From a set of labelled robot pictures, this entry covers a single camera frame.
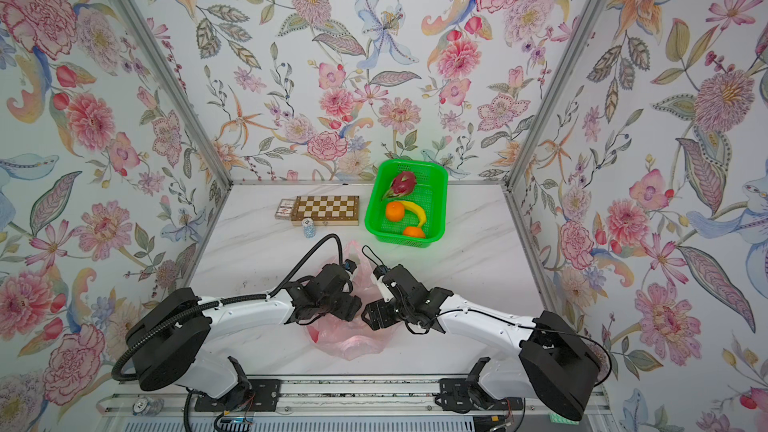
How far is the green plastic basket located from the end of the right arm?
0.30 meters

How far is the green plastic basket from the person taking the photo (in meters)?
1.02

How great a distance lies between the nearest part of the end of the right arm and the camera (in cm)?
61
